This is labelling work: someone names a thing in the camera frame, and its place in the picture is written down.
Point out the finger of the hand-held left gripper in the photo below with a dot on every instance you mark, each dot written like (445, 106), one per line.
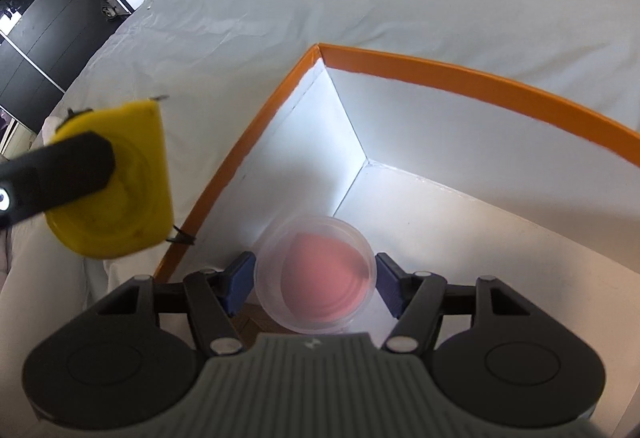
(60, 173)

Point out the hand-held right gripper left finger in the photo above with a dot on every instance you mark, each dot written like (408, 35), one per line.
(242, 275)

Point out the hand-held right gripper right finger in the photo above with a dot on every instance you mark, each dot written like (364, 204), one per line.
(389, 280)

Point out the clear jar with pink sponge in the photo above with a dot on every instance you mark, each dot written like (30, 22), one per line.
(320, 273)

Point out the yellow tape measure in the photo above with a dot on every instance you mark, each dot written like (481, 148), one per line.
(140, 178)

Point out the orange storage box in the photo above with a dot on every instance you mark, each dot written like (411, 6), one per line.
(450, 74)

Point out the black wardrobe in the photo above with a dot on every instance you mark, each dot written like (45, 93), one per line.
(40, 18)

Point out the grey bed sheet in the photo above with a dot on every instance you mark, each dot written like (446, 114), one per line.
(350, 8)

